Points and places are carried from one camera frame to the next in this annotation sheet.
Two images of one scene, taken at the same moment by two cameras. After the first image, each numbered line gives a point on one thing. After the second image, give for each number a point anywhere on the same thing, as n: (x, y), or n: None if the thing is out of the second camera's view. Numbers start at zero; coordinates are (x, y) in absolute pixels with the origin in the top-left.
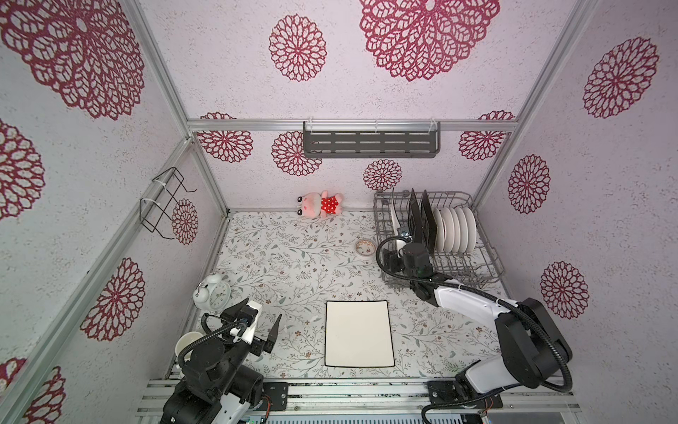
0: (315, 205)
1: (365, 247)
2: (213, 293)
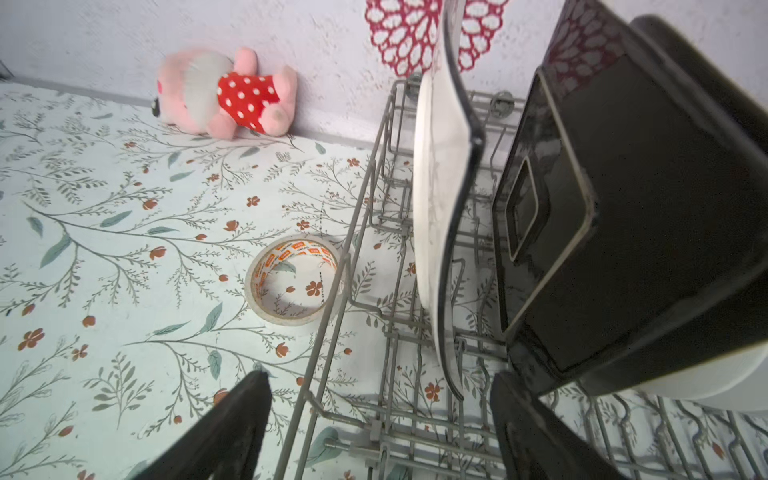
0: (207, 92)
1: (289, 277)
2: None
